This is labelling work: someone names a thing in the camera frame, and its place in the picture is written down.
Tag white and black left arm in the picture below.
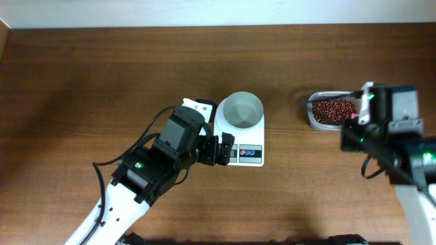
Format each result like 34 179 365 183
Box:
67 105 235 244

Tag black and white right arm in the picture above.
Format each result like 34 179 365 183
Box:
341 82 435 244

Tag white digital kitchen scale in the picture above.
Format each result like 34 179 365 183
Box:
214 99 265 167

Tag white bowl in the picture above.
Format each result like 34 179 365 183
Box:
223 91 264 129

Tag red adzuki beans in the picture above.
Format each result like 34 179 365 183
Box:
312 99 357 125

